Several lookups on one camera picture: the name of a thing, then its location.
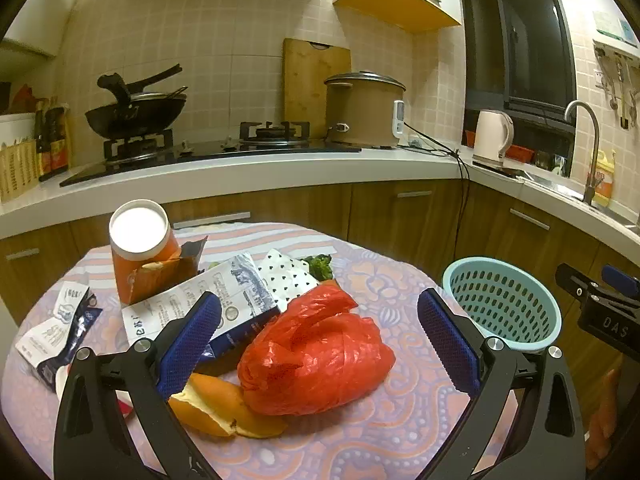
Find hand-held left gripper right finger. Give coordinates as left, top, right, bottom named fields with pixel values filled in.
left=417, top=287, right=587, bottom=480

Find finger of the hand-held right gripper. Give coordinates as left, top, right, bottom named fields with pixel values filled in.
left=601, top=265, right=640, bottom=299
left=555, top=263, right=605, bottom=307

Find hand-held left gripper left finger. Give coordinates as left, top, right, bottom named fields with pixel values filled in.
left=53, top=290, right=223, bottom=480

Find white blue milk carton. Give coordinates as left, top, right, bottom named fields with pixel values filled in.
left=122, top=252, right=282, bottom=361

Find light blue plastic basket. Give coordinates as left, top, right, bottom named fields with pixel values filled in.
left=441, top=257, right=563, bottom=352

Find polka dot paper napkin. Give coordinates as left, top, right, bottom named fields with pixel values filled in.
left=256, top=248, right=321, bottom=307

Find orange paper cup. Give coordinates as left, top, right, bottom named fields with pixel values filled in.
left=109, top=199, right=184, bottom=306

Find red plastic bag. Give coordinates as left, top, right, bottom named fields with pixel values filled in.
left=236, top=280, right=397, bottom=417

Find person's right hand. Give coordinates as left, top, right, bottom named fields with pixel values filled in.
left=585, top=367, right=622, bottom=471

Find torn orange brown wrapper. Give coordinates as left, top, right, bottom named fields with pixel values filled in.
left=129, top=235, right=209, bottom=306

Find orange peel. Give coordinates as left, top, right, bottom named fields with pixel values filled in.
left=167, top=372, right=289, bottom=439

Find steel sink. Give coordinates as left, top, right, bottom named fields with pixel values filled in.
left=515, top=169, right=640, bottom=227

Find yellow detergent bottle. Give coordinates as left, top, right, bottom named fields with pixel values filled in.
left=592, top=149, right=617, bottom=209

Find floral printed tablecloth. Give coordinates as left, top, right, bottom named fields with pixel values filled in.
left=2, top=221, right=521, bottom=480

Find steel kitchen faucet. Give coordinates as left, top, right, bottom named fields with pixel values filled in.
left=564, top=100, right=601, bottom=206

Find small white torn sachet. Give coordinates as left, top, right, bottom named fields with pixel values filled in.
left=53, top=283, right=91, bottom=323

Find wooden base cabinet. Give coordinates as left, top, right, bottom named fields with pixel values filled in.
left=0, top=179, right=640, bottom=411

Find blue white snack wrapper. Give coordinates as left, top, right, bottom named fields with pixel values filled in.
left=15, top=295, right=104, bottom=392

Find red plastic tray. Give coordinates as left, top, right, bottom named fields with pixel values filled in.
left=464, top=129, right=534, bottom=164

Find broccoli piece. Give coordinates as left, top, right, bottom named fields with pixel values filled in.
left=299, top=254, right=334, bottom=282

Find white electric kettle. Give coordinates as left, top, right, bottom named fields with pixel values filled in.
left=472, top=109, right=516, bottom=169

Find black gas stove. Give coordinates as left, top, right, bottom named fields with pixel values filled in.
left=59, top=120, right=362, bottom=187

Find water heater pipes and valves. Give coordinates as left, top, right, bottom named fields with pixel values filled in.
left=594, top=46, right=640, bottom=129

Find black wok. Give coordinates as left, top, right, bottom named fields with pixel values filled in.
left=84, top=94, right=188, bottom=140

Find dark sauce bottles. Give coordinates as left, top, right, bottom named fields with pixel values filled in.
left=33, top=99, right=71, bottom=179

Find beige rice cooker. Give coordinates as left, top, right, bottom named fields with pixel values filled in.
left=323, top=71, right=407, bottom=149

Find dark window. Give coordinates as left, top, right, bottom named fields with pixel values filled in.
left=457, top=0, right=577, bottom=134

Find white water heater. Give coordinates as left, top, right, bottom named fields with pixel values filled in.
left=592, top=9, right=640, bottom=54

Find wooden cutting board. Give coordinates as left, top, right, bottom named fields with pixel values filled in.
left=282, top=38, right=353, bottom=137

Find black power cable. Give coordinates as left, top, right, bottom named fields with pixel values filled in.
left=402, top=121, right=472, bottom=272

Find pan lid with black handle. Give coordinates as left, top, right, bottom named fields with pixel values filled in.
left=97, top=63, right=189, bottom=107

